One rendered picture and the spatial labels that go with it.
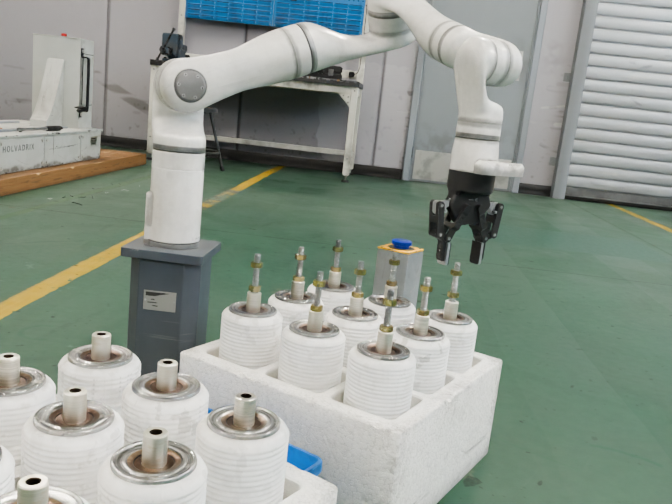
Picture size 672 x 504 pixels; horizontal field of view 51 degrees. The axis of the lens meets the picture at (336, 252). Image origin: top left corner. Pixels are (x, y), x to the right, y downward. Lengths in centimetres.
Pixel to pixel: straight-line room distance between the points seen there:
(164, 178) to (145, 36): 532
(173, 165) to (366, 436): 58
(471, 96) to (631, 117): 531
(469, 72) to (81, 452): 76
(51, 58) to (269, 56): 348
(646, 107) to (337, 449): 566
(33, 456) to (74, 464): 4
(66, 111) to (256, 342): 368
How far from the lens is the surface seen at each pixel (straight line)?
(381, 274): 141
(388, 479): 97
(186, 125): 130
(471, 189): 113
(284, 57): 128
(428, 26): 126
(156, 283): 128
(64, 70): 466
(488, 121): 113
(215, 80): 124
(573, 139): 625
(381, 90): 617
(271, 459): 73
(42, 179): 394
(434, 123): 617
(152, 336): 131
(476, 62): 111
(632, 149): 642
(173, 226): 127
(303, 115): 621
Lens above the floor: 58
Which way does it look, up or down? 12 degrees down
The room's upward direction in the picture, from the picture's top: 6 degrees clockwise
